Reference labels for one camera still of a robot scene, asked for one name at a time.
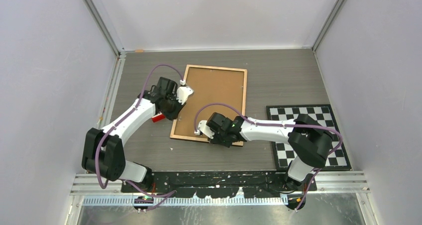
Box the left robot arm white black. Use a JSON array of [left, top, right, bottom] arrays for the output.
[[82, 77, 194, 192]]

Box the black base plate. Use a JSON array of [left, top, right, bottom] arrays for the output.
[[120, 170, 317, 200]]

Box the black picture frame with photo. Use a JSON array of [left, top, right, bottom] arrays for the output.
[[170, 65, 248, 143]]

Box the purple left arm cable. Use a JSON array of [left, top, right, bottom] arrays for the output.
[[95, 64, 185, 212]]

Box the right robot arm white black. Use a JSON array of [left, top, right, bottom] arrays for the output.
[[196, 112, 333, 191]]

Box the red screw box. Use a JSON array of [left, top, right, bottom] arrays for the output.
[[151, 113, 166, 123]]

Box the black white checkerboard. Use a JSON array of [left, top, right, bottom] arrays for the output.
[[266, 104, 351, 172]]

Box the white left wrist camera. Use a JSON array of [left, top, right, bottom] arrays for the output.
[[176, 80, 194, 105]]

